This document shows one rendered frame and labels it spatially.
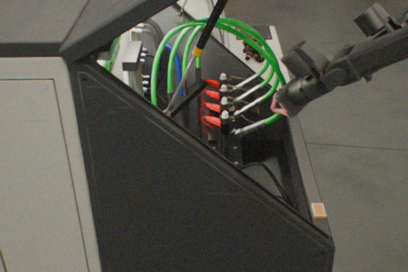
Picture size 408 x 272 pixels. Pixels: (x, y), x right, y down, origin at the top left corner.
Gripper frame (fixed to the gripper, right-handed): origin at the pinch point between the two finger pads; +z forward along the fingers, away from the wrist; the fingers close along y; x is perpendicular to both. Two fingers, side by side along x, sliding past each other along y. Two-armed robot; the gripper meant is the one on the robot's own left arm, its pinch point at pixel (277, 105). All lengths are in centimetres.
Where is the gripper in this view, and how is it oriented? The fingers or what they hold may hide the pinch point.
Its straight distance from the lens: 134.0
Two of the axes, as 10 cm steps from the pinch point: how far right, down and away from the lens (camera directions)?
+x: 6.2, 7.8, 0.5
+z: -4.0, 2.7, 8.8
